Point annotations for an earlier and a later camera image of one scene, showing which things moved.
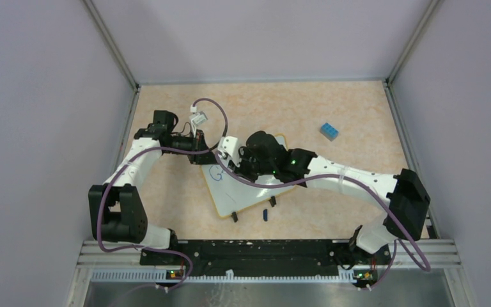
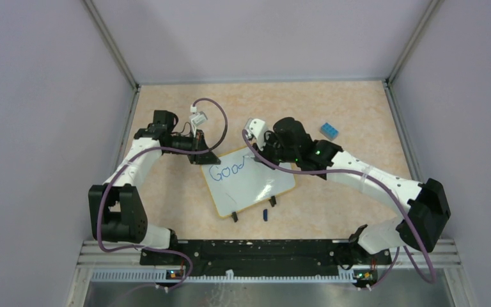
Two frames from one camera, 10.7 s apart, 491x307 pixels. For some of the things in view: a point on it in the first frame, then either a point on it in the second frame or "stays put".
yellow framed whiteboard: [230, 196] stays put
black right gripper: [243, 153] -> [269, 137]
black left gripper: [202, 158] stays put
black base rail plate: [259, 258] stays put
